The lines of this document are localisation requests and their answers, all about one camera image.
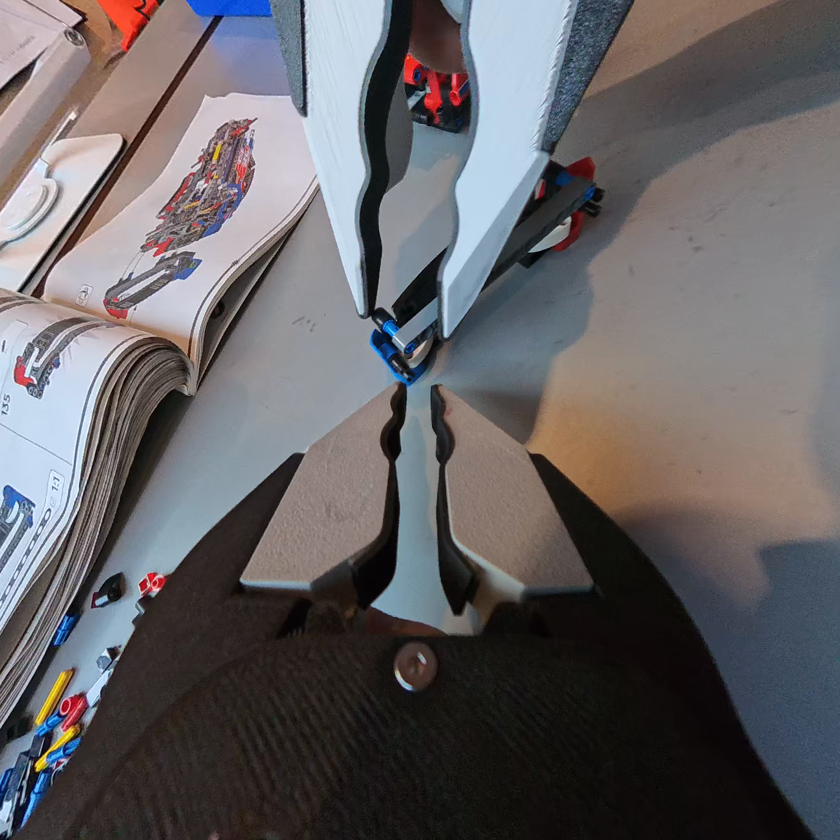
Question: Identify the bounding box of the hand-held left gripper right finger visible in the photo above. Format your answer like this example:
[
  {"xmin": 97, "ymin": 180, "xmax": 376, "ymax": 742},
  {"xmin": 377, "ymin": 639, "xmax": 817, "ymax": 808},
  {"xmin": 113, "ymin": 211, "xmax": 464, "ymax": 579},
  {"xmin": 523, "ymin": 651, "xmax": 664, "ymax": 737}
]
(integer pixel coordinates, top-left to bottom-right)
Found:
[{"xmin": 430, "ymin": 384, "xmax": 595, "ymax": 614}]

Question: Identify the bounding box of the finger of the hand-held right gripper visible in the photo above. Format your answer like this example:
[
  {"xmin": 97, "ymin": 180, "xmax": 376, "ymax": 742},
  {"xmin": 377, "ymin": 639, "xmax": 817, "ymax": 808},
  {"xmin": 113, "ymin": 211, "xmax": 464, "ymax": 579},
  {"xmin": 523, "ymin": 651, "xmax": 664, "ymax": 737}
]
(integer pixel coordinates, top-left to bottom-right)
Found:
[
  {"xmin": 436, "ymin": 0, "xmax": 580, "ymax": 341},
  {"xmin": 297, "ymin": 0, "xmax": 416, "ymax": 321}
]

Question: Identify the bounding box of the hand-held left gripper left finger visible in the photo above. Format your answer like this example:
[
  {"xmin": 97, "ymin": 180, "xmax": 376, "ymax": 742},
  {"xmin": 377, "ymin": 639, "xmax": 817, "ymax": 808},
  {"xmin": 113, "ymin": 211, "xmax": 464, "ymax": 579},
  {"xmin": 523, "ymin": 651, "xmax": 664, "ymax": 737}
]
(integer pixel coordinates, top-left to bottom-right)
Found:
[{"xmin": 239, "ymin": 382, "xmax": 408, "ymax": 608}]

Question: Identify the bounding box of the long dark toy beam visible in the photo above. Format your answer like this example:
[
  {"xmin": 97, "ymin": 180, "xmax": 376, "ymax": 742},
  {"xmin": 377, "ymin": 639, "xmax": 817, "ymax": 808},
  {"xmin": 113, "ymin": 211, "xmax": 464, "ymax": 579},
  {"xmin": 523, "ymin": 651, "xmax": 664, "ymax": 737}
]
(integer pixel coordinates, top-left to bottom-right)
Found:
[{"xmin": 392, "ymin": 178, "xmax": 599, "ymax": 349}]

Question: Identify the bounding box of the black panel toy brick assembly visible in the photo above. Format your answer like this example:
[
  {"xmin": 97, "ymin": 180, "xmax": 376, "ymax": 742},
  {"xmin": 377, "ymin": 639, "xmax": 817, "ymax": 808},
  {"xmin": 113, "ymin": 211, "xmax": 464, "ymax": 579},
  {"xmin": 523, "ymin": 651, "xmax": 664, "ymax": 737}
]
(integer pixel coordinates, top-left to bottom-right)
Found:
[{"xmin": 369, "ymin": 157, "xmax": 605, "ymax": 385}]

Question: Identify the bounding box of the grey desk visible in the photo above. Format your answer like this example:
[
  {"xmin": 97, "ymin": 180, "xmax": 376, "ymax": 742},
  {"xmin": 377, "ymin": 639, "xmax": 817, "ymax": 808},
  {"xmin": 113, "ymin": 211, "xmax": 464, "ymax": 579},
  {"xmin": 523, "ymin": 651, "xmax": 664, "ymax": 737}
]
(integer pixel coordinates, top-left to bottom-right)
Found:
[{"xmin": 0, "ymin": 0, "xmax": 840, "ymax": 840}]

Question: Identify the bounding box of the person's right hand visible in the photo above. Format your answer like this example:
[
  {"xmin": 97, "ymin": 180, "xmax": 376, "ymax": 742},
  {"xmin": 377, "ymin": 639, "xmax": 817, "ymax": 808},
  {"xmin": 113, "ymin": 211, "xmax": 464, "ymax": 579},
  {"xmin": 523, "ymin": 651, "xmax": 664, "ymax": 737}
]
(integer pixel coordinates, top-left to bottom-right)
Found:
[{"xmin": 408, "ymin": 0, "xmax": 471, "ymax": 70}]

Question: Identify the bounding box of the red blue toy brick car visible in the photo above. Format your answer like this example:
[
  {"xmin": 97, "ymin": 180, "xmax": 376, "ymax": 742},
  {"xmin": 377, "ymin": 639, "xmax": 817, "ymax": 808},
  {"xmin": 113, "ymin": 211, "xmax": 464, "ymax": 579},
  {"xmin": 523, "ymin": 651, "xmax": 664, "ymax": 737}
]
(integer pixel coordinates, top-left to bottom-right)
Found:
[{"xmin": 402, "ymin": 51, "xmax": 475, "ymax": 135}]

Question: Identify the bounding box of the open building instruction booklet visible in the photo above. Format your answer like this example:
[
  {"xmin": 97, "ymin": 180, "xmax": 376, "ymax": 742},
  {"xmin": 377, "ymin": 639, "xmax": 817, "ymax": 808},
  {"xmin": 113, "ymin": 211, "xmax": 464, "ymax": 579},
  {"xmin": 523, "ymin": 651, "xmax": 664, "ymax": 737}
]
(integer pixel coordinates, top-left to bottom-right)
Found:
[{"xmin": 0, "ymin": 94, "xmax": 320, "ymax": 723}]

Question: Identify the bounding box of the blue box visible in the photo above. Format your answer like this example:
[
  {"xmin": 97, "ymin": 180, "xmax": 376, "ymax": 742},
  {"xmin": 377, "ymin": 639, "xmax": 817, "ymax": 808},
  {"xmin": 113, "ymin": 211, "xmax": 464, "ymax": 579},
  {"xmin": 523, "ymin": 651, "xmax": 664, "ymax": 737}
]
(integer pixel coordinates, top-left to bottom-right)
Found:
[{"xmin": 185, "ymin": 0, "xmax": 271, "ymax": 17}]

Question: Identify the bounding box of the white adjoining table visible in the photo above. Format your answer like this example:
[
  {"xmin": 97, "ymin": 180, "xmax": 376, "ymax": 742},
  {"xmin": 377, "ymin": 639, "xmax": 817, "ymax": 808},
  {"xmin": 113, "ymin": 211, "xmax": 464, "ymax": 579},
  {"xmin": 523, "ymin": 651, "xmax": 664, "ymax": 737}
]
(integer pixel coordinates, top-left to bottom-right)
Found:
[{"xmin": 0, "ymin": 0, "xmax": 221, "ymax": 296}]

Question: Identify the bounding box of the orange toy part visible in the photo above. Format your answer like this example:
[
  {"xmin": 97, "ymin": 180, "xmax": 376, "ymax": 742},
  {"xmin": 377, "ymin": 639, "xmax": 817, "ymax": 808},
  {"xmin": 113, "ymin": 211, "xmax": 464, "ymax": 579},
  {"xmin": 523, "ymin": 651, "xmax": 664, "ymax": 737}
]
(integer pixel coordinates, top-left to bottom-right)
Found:
[{"xmin": 98, "ymin": 0, "xmax": 165, "ymax": 52}]

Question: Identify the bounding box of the white rounded tray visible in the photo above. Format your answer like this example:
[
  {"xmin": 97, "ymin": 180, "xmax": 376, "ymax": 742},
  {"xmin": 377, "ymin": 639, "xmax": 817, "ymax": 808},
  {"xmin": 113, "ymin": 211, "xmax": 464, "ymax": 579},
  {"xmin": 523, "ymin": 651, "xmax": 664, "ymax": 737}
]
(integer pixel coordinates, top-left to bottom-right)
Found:
[{"xmin": 0, "ymin": 133, "xmax": 127, "ymax": 293}]

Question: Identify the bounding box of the printed instruction sheet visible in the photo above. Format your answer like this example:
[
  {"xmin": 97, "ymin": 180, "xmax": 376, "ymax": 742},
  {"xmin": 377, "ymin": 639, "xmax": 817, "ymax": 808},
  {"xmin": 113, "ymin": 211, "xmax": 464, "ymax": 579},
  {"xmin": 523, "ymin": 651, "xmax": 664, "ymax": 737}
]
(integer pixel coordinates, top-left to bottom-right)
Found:
[{"xmin": 0, "ymin": 0, "xmax": 88, "ymax": 89}]

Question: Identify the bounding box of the pile of loose toy bricks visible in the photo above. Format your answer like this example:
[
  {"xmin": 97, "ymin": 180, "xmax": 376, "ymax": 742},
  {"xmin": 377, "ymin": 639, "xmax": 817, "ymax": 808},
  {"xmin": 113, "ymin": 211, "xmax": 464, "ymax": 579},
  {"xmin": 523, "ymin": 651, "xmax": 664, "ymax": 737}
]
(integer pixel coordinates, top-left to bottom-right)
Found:
[{"xmin": 0, "ymin": 571, "xmax": 168, "ymax": 834}]

